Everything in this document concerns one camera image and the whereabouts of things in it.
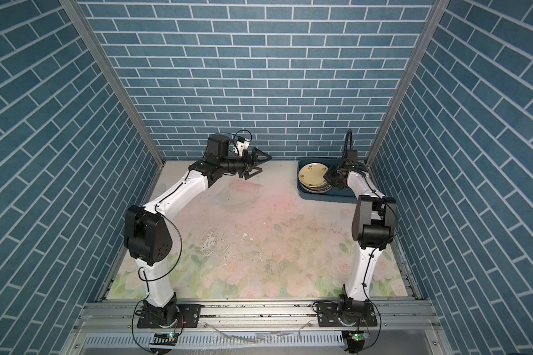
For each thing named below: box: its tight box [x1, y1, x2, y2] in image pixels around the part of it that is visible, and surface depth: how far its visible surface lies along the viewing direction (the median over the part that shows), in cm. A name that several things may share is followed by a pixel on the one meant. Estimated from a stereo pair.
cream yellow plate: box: [297, 161, 329, 188], surface depth 108 cm
